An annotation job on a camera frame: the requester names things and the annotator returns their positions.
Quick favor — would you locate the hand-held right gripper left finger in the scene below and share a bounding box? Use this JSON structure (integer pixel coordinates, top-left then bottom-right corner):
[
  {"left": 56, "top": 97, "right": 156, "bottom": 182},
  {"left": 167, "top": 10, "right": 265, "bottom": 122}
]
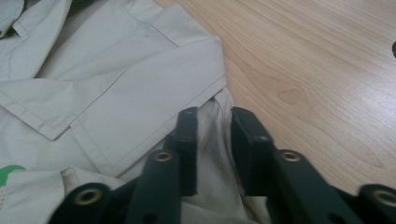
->
[{"left": 125, "top": 106, "right": 199, "bottom": 224}]

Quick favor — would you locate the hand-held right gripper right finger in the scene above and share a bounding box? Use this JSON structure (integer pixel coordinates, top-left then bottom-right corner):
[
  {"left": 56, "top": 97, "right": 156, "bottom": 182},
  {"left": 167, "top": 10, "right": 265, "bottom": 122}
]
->
[{"left": 231, "top": 106, "right": 356, "bottom": 224}]

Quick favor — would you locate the beige short-sleeved shirt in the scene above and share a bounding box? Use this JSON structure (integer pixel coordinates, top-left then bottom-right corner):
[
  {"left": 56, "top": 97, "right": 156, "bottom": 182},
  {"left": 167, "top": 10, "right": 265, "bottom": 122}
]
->
[{"left": 0, "top": 0, "right": 272, "bottom": 224}]

